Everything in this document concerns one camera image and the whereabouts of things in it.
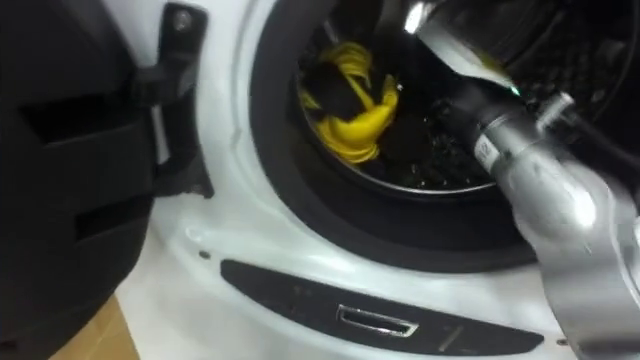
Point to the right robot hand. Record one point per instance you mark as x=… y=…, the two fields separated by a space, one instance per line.
x=470 y=60

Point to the round washing machine door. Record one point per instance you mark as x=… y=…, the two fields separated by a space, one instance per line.
x=75 y=175

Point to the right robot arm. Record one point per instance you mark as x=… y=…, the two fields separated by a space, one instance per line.
x=560 y=210

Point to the yellow cloth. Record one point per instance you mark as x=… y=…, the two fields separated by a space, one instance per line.
x=360 y=132

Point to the black cloth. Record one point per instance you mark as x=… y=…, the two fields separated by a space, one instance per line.
x=335 y=92

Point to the white washing machine tower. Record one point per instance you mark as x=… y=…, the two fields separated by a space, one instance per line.
x=240 y=240

